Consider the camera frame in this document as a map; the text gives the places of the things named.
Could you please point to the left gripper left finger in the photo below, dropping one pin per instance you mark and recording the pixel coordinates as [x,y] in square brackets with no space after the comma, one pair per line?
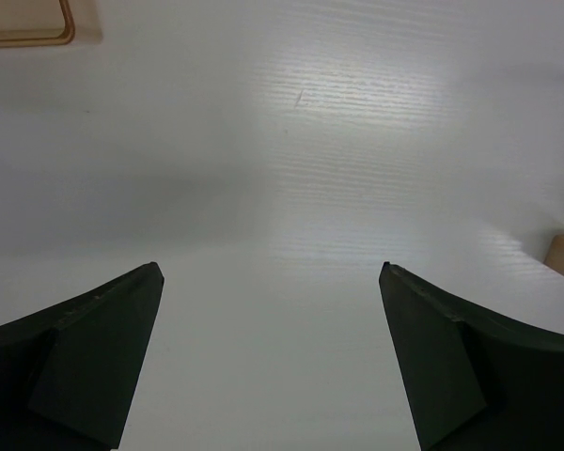
[68,373]

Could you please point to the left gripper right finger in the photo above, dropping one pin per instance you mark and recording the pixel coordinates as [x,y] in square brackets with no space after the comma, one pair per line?
[474,379]

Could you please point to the wooden block box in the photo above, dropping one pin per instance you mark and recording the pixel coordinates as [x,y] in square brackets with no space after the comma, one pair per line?
[48,23]

